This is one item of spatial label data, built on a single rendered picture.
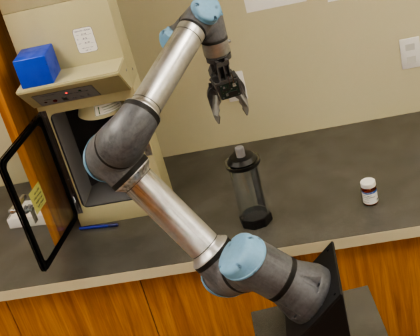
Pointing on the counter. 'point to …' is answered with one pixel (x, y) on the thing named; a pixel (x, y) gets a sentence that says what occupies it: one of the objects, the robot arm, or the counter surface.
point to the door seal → (19, 200)
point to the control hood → (113, 75)
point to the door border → (17, 203)
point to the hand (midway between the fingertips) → (231, 115)
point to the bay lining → (77, 146)
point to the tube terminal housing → (109, 10)
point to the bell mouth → (103, 111)
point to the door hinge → (61, 161)
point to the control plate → (66, 95)
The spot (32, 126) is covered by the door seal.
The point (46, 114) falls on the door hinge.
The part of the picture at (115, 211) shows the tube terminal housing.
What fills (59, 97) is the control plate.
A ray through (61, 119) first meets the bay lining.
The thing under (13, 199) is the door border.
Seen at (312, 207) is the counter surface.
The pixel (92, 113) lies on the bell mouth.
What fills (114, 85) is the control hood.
